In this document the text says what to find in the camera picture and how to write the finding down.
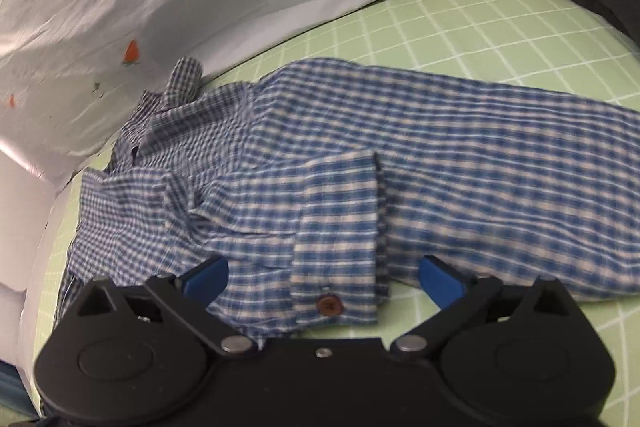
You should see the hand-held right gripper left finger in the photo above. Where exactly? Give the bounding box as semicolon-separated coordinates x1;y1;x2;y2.
74;256;258;359

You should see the blue plaid shirt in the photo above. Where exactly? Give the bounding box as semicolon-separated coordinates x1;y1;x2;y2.
57;56;640;340

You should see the blue curtain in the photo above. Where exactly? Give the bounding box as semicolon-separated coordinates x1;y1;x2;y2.
0;359;38;420

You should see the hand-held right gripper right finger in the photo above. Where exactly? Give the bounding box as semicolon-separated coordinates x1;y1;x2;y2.
390;255;576;359

